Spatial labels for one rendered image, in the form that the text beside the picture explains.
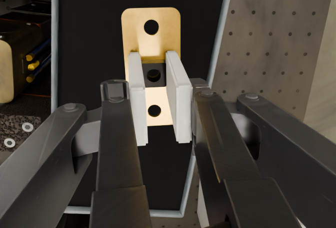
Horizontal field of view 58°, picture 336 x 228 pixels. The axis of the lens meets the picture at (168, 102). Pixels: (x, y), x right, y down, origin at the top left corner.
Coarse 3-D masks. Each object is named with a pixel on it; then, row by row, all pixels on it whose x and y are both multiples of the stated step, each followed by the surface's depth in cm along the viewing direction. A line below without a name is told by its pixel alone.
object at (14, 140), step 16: (48, 64) 52; (48, 80) 45; (16, 96) 38; (32, 96) 38; (48, 96) 39; (0, 112) 33; (16, 112) 34; (32, 112) 34; (48, 112) 37; (0, 128) 34; (16, 128) 34; (32, 128) 34; (0, 144) 34; (16, 144) 35
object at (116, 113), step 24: (120, 96) 13; (120, 120) 11; (120, 144) 10; (120, 168) 8; (96, 192) 7; (120, 192) 7; (144, 192) 7; (96, 216) 6; (120, 216) 6; (144, 216) 6
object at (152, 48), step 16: (128, 16) 19; (144, 16) 19; (160, 16) 20; (176, 16) 20; (128, 32) 20; (144, 32) 20; (160, 32) 20; (176, 32) 20; (128, 48) 20; (144, 48) 20; (160, 48) 20; (176, 48) 20; (144, 64) 20; (160, 64) 20; (144, 80) 20; (160, 80) 20; (160, 96) 22; (160, 112) 22
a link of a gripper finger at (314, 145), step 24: (240, 96) 13; (264, 120) 11; (288, 120) 11; (264, 144) 11; (288, 144) 10; (312, 144) 9; (264, 168) 11; (288, 168) 10; (312, 168) 9; (288, 192) 10; (312, 192) 9; (312, 216) 9
